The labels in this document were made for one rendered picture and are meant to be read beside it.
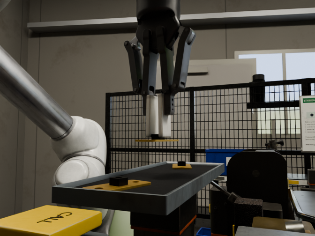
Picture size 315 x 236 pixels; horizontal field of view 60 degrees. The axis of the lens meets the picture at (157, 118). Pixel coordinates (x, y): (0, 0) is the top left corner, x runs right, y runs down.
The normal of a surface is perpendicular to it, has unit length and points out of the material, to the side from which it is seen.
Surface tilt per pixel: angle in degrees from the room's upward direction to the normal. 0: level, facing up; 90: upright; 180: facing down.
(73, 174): 53
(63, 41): 90
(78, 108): 90
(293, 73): 90
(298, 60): 90
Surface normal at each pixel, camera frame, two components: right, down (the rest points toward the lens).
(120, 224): -0.06, -0.73
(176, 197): 0.93, -0.03
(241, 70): -0.11, -0.07
